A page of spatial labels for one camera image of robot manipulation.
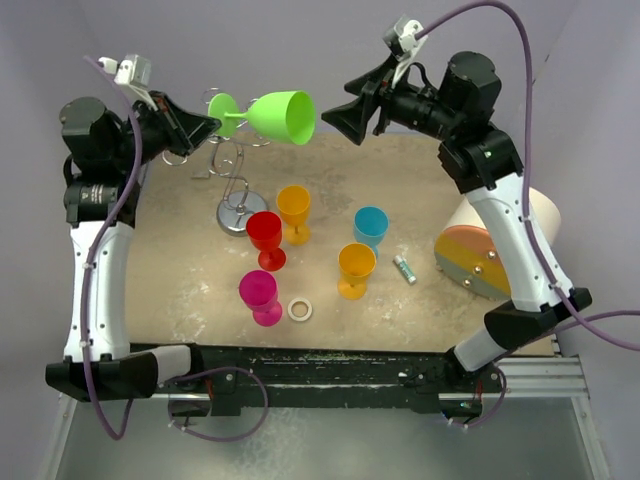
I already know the white tape ring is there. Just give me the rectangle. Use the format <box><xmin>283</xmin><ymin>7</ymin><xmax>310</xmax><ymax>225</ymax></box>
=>
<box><xmin>287</xmin><ymin>297</ymin><xmax>314</xmax><ymax>322</ymax></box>

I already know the chrome wire wine glass rack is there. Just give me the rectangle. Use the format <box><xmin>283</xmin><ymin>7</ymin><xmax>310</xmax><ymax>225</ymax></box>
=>
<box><xmin>161</xmin><ymin>88</ymin><xmax>274</xmax><ymax>237</ymax></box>

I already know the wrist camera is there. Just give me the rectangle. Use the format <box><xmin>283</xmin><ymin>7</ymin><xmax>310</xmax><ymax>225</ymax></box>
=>
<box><xmin>98</xmin><ymin>54</ymin><xmax>153</xmax><ymax>105</ymax></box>
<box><xmin>382</xmin><ymin>15</ymin><xmax>427</xmax><ymax>88</ymax></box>

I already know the red plastic wine glass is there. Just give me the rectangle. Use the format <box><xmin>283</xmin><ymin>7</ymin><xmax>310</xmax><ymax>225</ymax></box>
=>
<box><xmin>246</xmin><ymin>211</ymin><xmax>286</xmax><ymax>272</ymax></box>

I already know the blue plastic wine glass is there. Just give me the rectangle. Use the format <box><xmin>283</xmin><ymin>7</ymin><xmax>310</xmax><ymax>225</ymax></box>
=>
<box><xmin>353</xmin><ymin>206</ymin><xmax>390</xmax><ymax>255</ymax></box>

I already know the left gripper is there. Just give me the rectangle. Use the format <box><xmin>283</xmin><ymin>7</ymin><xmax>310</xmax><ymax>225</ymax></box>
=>
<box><xmin>110</xmin><ymin>90</ymin><xmax>220</xmax><ymax>172</ymax></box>

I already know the pink plastic wine glass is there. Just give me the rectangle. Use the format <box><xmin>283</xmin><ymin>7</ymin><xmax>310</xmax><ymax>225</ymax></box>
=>
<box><xmin>238</xmin><ymin>270</ymin><xmax>283</xmax><ymax>327</ymax></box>

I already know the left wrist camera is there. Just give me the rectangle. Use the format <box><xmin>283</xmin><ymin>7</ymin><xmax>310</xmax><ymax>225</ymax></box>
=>
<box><xmin>98</xmin><ymin>54</ymin><xmax>153</xmax><ymax>105</ymax></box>

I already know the orange wine glass rear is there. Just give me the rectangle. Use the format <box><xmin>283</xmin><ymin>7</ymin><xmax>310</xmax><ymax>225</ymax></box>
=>
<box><xmin>276</xmin><ymin>185</ymin><xmax>311</xmax><ymax>245</ymax></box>

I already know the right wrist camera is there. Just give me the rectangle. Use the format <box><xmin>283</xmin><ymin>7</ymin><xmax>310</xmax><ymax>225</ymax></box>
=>
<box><xmin>382</xmin><ymin>15</ymin><xmax>427</xmax><ymax>88</ymax></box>

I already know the aluminium rail frame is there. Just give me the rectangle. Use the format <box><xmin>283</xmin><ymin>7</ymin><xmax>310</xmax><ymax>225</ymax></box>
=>
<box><xmin>494</xmin><ymin>339</ymin><xmax>611</xmax><ymax>480</ymax></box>

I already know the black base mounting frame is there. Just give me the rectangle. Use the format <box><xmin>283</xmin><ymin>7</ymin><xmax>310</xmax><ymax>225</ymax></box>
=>
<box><xmin>156</xmin><ymin>345</ymin><xmax>502</xmax><ymax>416</ymax></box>

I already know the orange wine glass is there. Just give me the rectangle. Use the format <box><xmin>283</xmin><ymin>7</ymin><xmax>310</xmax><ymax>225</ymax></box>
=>
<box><xmin>276</xmin><ymin>185</ymin><xmax>311</xmax><ymax>245</ymax></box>
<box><xmin>337</xmin><ymin>243</ymin><xmax>377</xmax><ymax>300</ymax></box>

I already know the orange wine glass front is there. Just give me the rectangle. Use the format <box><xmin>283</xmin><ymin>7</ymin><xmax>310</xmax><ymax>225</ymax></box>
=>
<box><xmin>337</xmin><ymin>243</ymin><xmax>377</xmax><ymax>300</ymax></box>

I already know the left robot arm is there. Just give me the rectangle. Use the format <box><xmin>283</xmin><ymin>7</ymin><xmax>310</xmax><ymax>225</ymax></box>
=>
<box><xmin>45</xmin><ymin>91</ymin><xmax>222</xmax><ymax>402</ymax></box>

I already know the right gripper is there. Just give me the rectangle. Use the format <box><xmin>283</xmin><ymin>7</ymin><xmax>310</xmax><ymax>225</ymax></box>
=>
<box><xmin>322</xmin><ymin>50</ymin><xmax>461</xmax><ymax>145</ymax></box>

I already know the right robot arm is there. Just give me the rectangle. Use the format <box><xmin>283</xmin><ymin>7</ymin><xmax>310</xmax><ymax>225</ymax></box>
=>
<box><xmin>321</xmin><ymin>51</ymin><xmax>592</xmax><ymax>391</ymax></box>

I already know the white green lip balm tube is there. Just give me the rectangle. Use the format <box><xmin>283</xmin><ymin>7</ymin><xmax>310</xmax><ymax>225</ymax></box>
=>
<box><xmin>393</xmin><ymin>255</ymin><xmax>417</xmax><ymax>285</ymax></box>

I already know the green plastic wine glass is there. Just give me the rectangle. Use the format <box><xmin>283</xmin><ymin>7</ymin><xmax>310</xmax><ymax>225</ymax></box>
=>
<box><xmin>208</xmin><ymin>91</ymin><xmax>316</xmax><ymax>145</ymax></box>

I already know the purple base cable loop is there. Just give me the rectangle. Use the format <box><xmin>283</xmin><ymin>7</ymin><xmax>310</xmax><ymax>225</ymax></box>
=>
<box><xmin>167</xmin><ymin>367</ymin><xmax>270</xmax><ymax>443</ymax></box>

